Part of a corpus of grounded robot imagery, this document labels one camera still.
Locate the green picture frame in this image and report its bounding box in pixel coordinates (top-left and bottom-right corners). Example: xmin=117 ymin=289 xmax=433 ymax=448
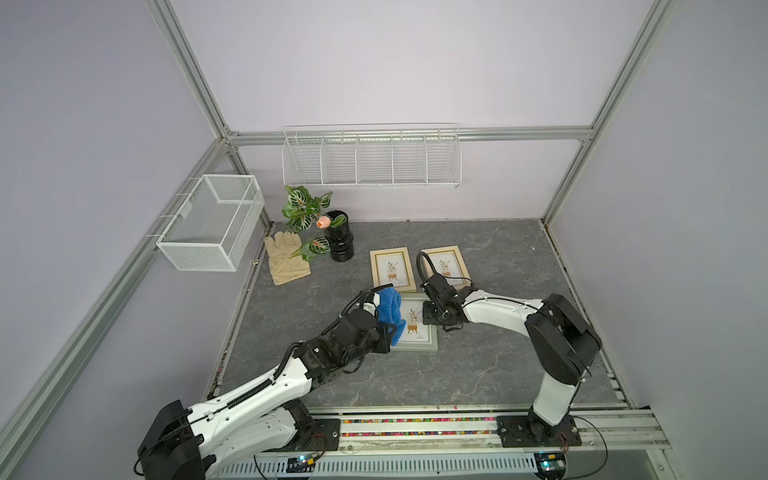
xmin=393 ymin=292 xmax=438 ymax=352

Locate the gold frame with plant print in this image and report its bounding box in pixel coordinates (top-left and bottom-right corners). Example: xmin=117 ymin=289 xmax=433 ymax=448
xmin=423 ymin=246 xmax=471 ymax=288

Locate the blue microfiber cloth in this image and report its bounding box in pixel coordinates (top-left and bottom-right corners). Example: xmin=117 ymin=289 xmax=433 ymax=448
xmin=377 ymin=287 xmax=407 ymax=347

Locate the gold frame with deer print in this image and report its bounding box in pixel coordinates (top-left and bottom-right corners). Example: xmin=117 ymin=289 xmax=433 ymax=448
xmin=369 ymin=247 xmax=418 ymax=292

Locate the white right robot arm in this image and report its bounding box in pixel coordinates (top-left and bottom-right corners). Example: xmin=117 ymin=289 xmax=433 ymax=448
xmin=421 ymin=274 xmax=603 ymax=442

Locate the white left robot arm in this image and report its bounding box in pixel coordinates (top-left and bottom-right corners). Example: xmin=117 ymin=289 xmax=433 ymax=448
xmin=134 ymin=304 xmax=397 ymax=479

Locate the glossy black vase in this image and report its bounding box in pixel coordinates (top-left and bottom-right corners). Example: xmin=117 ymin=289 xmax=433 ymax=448
xmin=324 ymin=210 xmax=354 ymax=262

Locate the cream work glove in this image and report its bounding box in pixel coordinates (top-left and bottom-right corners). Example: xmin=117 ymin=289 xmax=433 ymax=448
xmin=265 ymin=232 xmax=311 ymax=286

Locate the green artificial plant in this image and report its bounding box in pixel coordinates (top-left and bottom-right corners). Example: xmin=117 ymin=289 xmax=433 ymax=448
xmin=282 ymin=186 xmax=333 ymax=262

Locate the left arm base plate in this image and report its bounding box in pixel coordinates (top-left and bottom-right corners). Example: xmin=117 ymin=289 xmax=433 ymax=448
xmin=280 ymin=418 xmax=341 ymax=452

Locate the aluminium rail base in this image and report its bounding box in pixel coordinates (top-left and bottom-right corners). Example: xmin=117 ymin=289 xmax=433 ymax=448
xmin=209 ymin=410 xmax=686 ymax=479

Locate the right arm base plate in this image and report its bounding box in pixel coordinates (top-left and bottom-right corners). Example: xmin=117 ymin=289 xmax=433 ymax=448
xmin=496 ymin=415 xmax=582 ymax=448

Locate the white wire wall shelf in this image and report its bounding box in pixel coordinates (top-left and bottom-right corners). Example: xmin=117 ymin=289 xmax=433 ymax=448
xmin=281 ymin=123 xmax=463 ymax=188

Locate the white wire basket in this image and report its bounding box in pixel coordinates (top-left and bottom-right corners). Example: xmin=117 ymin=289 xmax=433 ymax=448
xmin=156 ymin=174 xmax=264 ymax=272

